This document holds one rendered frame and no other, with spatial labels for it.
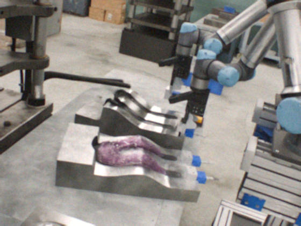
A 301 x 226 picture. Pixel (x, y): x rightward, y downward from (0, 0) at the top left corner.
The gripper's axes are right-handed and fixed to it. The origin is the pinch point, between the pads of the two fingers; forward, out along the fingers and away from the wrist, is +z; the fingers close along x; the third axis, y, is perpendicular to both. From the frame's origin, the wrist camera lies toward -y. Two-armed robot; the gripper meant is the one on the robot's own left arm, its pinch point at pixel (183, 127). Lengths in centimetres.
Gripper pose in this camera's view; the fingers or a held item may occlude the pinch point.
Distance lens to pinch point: 146.5
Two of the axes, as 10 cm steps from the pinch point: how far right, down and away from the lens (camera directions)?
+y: 9.5, 2.6, -1.4
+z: -1.8, 8.9, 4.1
